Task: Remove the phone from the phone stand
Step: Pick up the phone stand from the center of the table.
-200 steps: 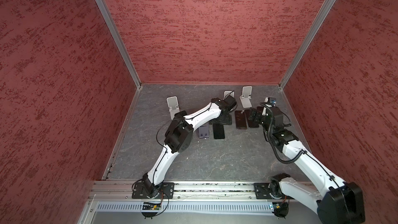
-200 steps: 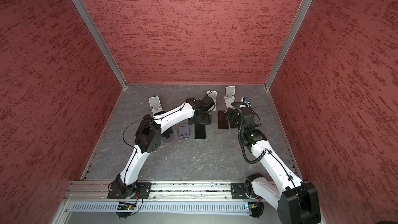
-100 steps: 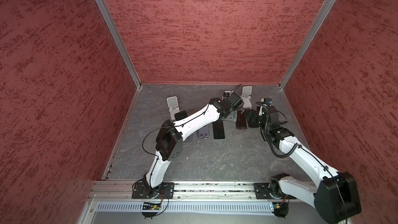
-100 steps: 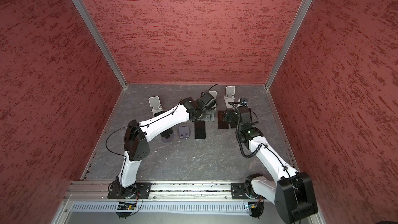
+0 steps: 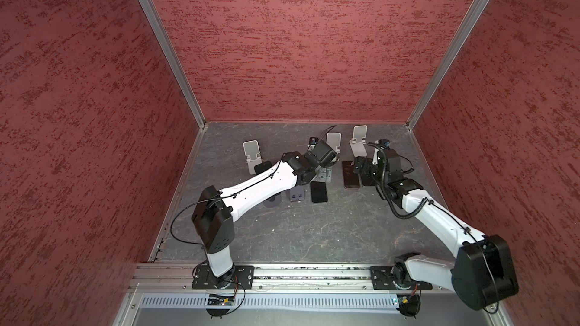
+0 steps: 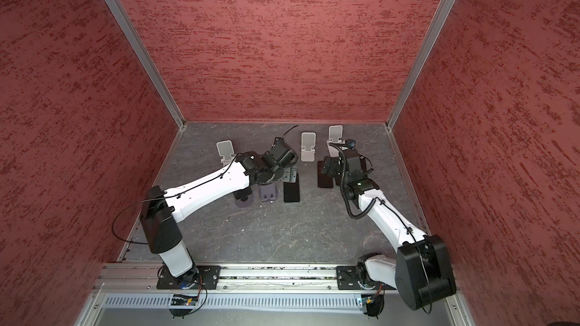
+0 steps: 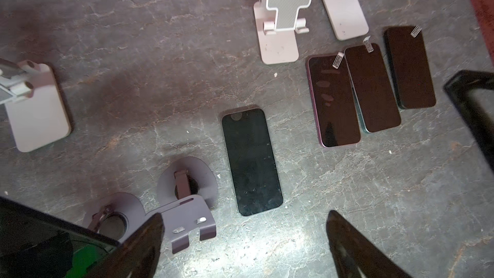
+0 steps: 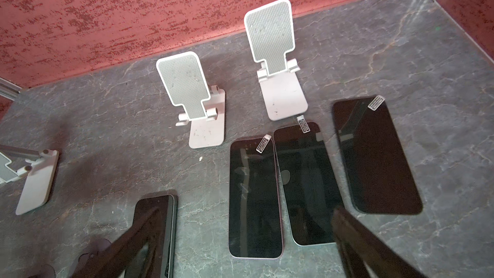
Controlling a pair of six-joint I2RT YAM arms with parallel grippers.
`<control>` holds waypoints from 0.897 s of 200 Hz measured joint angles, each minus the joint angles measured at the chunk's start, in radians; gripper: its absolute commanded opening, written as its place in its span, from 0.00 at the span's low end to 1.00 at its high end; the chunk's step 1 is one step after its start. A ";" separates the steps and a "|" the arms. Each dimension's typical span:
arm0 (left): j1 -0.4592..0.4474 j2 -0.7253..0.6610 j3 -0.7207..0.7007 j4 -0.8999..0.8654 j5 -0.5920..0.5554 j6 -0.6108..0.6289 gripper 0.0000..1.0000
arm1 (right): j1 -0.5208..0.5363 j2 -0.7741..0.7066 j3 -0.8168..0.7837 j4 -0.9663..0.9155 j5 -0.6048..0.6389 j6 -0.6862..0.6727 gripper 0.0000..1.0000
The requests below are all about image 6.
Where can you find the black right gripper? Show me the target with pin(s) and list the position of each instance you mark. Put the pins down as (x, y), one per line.
(334, 163)

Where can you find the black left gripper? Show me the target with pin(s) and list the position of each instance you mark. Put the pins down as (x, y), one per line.
(289, 173)

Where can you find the purple edged dark phone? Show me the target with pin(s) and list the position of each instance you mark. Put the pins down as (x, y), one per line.
(324, 181)

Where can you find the black phone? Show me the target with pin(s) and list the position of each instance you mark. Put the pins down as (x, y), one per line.
(291, 192)

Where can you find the grey purple folding stand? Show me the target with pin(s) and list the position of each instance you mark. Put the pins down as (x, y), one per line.
(268, 193)

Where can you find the white stand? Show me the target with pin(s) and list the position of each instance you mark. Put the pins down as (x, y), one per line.
(334, 136)
(226, 152)
(308, 146)

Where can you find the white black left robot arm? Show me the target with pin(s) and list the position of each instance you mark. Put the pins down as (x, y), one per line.
(163, 210)

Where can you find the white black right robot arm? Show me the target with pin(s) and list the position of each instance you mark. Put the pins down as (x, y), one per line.
(421, 272)

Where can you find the right small circuit board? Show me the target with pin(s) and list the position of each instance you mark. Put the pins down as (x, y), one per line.
(369, 301)

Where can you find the small circuit board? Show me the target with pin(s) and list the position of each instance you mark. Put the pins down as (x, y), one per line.
(369, 301)
(184, 300)

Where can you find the left small circuit board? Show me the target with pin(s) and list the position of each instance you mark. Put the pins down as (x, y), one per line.
(184, 300)

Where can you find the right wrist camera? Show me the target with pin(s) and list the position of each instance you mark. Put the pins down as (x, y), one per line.
(350, 143)

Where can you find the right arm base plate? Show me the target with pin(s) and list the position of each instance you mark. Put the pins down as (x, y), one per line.
(351, 277)

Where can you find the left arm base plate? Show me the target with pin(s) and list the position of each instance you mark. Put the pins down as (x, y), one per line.
(197, 278)

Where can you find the white slotted cable duct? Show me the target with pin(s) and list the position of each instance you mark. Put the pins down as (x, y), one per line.
(339, 303)

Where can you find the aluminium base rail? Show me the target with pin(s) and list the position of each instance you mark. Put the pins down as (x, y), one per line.
(141, 276)

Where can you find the aluminium corner post right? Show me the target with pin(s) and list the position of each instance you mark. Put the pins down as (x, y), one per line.
(436, 25)

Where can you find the aluminium corner post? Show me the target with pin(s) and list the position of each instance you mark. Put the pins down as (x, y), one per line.
(436, 25)
(139, 48)

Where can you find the aluminium corner post left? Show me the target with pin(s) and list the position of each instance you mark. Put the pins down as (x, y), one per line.
(139, 48)

